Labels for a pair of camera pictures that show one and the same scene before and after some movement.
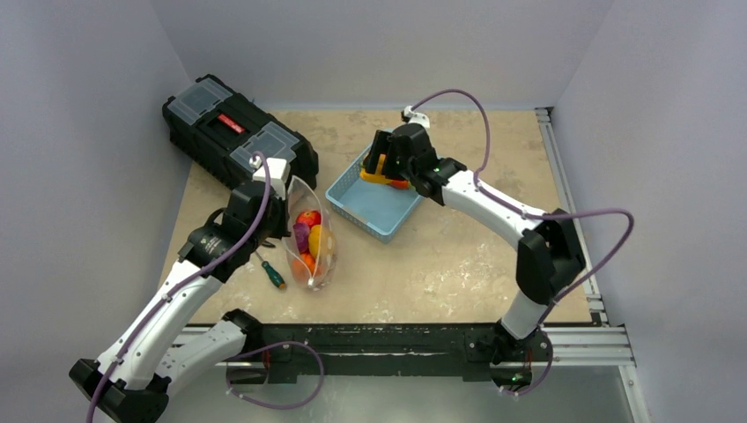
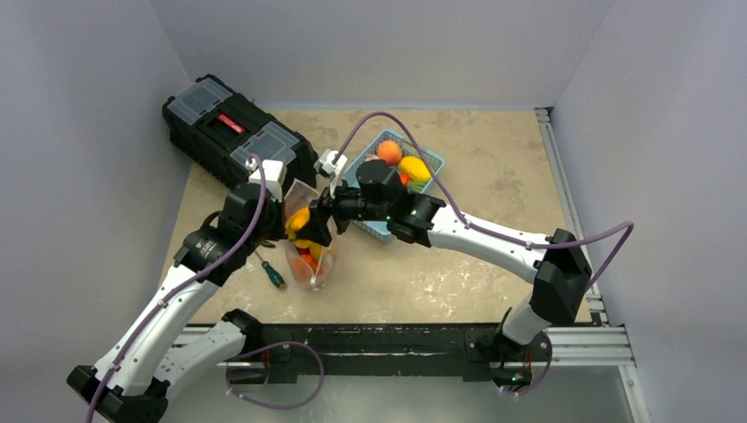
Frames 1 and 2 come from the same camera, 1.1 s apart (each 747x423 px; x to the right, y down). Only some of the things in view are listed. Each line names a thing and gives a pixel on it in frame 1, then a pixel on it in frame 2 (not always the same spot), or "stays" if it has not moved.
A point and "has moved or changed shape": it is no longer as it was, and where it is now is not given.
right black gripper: x=385 y=158 to x=334 y=209
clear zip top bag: x=310 y=249 stays
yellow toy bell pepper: x=376 y=177 has moved or changed shape
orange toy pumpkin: x=305 y=268 stays
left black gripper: x=283 y=208 stays
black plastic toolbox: x=225 y=131 stays
